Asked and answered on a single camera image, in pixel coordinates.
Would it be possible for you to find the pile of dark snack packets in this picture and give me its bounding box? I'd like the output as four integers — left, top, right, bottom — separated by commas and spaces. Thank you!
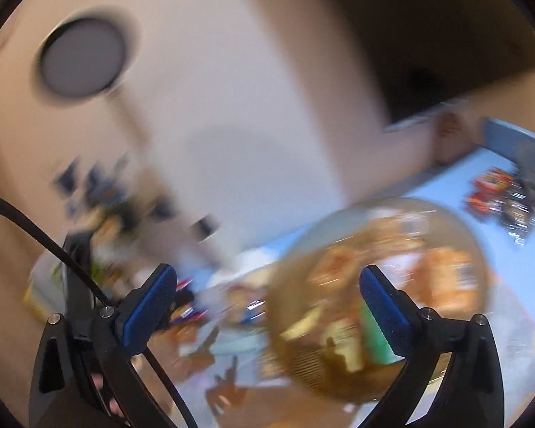
466, 167, 535, 246

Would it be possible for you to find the green snack packet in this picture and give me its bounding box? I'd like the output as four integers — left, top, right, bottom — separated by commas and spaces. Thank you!
359, 299, 404, 366

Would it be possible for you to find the black cable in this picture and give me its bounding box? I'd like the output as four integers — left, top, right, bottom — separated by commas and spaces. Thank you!
0, 189, 199, 428

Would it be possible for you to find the white desk lamp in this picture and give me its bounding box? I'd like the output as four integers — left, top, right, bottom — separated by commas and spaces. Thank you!
36, 6, 237, 277

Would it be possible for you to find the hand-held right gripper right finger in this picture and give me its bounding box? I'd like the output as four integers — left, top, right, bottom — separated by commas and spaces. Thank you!
359, 265, 504, 428

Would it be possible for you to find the amber ribbed glass bowl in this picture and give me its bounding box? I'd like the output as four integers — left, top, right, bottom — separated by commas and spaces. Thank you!
265, 196, 491, 404

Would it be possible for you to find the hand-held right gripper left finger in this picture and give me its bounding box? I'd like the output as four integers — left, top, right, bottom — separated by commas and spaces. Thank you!
29, 263, 179, 428

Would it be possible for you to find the yellow snack packet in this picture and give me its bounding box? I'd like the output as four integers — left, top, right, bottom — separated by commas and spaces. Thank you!
325, 321, 363, 372
280, 307, 327, 340

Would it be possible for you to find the orange rice cracker packet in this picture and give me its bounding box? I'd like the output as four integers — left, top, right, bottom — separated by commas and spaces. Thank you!
423, 250, 478, 308

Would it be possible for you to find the person's left hand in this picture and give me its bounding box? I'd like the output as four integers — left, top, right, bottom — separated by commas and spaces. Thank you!
89, 372, 122, 420

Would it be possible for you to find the fan patterned tablecloth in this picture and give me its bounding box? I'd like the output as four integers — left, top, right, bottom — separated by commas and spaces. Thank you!
152, 267, 535, 428

